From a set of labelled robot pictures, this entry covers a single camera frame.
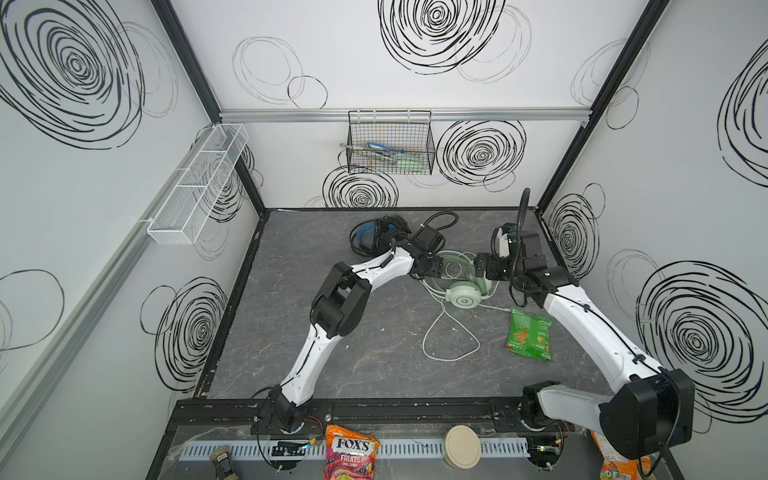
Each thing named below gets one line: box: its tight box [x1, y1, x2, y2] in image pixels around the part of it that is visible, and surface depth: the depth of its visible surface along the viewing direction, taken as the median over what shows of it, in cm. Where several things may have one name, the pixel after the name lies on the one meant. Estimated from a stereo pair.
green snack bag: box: [505, 306, 553, 361], surface depth 85 cm
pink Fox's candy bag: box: [324, 424, 381, 480], surface depth 67 cm
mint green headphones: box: [440, 251, 494, 309], surface depth 92 cm
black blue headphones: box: [350, 215, 412, 256], surface depth 110 cm
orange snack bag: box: [590, 430, 652, 480], surface depth 65 cm
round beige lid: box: [444, 424, 481, 470], surface depth 66 cm
